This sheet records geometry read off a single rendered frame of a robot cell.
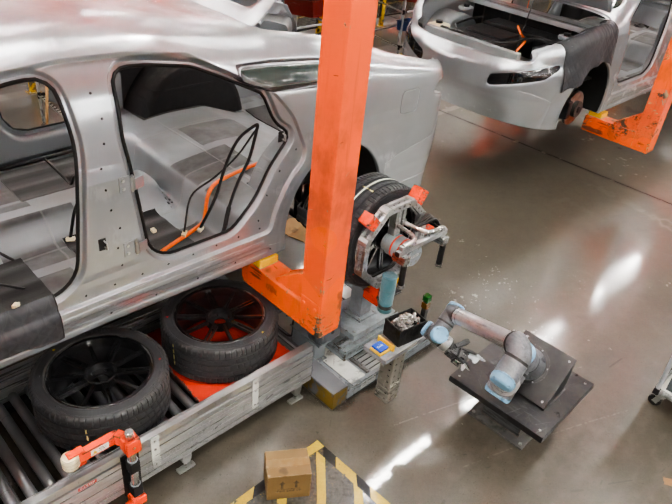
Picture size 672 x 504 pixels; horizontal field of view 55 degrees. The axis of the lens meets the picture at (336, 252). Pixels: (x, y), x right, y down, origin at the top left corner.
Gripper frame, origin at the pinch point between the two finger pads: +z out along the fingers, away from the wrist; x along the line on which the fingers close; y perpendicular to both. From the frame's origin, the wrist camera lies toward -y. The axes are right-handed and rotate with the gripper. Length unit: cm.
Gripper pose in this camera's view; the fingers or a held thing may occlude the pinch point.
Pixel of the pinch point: (478, 365)
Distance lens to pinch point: 368.1
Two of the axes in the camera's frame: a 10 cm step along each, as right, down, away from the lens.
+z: 7.8, 6.2, 0.4
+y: -4.7, 6.3, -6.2
